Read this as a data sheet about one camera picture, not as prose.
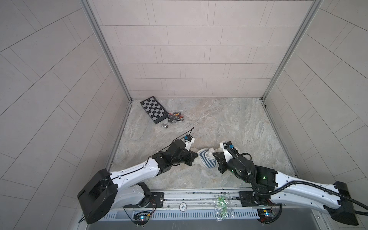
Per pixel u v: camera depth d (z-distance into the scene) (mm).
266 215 678
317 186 456
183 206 694
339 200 425
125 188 440
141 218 646
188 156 683
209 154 711
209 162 728
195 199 725
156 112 1028
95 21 757
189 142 708
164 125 984
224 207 693
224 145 607
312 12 725
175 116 1022
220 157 664
